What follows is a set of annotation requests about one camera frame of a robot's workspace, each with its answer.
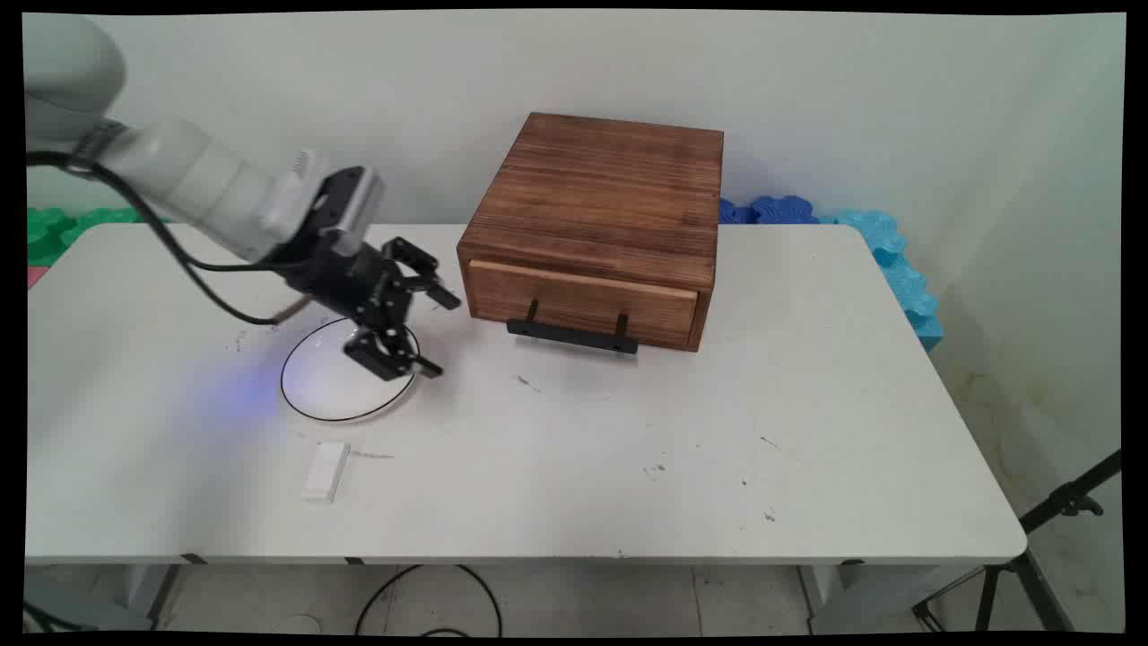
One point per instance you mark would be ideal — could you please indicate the green foam mat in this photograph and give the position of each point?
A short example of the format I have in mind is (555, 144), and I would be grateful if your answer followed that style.
(54, 229)

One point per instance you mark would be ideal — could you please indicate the white rectangular block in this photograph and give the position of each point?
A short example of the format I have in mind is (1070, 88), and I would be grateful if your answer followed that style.
(326, 471)

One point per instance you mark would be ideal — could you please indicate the light blue foam mat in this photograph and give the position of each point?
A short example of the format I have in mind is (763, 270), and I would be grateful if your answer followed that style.
(901, 269)

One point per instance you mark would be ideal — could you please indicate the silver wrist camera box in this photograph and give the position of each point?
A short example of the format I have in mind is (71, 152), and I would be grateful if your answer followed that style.
(360, 206)

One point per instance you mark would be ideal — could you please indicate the dark blue foam mat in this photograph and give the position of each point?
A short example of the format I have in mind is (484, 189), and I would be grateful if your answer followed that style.
(771, 212)

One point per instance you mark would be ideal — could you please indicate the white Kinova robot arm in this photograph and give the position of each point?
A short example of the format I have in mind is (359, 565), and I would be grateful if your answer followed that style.
(188, 175)

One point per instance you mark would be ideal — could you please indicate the grey table leg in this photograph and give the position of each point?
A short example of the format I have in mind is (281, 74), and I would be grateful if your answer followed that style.
(861, 597)
(152, 588)

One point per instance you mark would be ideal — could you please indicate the black tripod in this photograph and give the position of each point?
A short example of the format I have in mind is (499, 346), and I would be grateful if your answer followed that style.
(1031, 538)

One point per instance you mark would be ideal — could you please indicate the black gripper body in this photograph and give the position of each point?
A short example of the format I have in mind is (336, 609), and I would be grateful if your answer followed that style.
(332, 269)

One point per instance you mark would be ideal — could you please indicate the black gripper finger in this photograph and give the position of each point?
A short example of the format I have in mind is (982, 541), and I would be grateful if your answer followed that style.
(417, 267)
(381, 354)

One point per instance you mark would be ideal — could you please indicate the pink foam mat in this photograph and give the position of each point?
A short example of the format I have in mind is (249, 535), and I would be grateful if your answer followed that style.
(34, 276)

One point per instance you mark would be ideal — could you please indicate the brown wooden drawer cabinet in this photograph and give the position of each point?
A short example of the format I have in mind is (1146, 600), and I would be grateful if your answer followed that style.
(601, 188)

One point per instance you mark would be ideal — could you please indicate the white plate with black rim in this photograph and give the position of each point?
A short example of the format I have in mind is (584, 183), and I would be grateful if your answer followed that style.
(323, 386)

